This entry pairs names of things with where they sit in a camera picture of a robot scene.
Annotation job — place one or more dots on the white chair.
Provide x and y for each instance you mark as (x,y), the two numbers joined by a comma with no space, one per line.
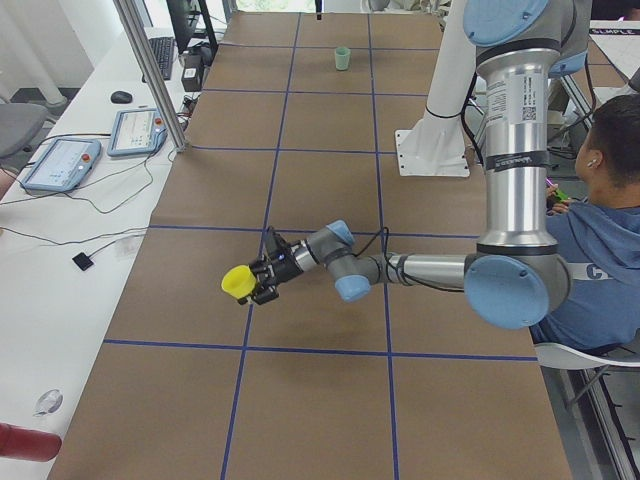
(561,357)

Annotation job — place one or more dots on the brown paper table cover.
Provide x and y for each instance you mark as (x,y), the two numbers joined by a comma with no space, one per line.
(407,382)

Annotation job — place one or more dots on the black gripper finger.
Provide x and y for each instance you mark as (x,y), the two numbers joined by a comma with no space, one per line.
(264,293)
(261,267)

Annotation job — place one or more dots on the far blue teach pendant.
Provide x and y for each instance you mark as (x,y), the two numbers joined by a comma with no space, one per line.
(136,132)

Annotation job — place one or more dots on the black computer mouse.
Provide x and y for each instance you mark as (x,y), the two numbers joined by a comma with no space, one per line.
(121,97)

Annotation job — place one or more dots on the black keyboard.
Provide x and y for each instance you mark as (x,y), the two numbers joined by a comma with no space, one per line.
(163,49)

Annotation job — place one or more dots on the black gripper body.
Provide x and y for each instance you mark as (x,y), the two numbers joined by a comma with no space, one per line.
(286,267)

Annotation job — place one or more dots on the black computer monitor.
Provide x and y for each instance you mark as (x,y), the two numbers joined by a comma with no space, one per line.
(184,16)

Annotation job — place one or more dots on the near blue teach pendant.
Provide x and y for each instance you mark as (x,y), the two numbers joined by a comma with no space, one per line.
(63,165)

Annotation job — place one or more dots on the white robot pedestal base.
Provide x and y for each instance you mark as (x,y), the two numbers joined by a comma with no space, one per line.
(435,146)

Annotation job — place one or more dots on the small black square pad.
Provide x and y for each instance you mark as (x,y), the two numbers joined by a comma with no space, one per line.
(82,261)

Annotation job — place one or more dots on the black power box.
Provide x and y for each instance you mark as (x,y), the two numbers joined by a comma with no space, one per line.
(193,71)

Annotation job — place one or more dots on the aluminium frame post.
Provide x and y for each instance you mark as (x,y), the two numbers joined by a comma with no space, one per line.
(134,29)

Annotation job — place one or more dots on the person in blue hoodie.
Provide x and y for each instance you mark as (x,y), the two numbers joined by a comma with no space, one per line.
(599,238)

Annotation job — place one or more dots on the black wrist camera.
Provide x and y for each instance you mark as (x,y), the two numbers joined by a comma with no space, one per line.
(276,247)

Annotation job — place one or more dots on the green plastic cup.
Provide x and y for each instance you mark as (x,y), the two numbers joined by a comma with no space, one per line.
(342,55)

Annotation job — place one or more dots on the yellow plastic cup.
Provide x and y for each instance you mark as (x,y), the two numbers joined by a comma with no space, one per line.
(239,282)

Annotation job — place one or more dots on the red cylinder bottle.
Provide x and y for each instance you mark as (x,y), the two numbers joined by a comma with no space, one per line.
(26,444)

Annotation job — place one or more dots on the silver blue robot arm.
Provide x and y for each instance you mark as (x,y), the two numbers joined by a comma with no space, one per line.
(515,276)

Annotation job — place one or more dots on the blue teach pendant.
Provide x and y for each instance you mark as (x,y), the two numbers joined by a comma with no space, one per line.
(136,132)
(63,165)

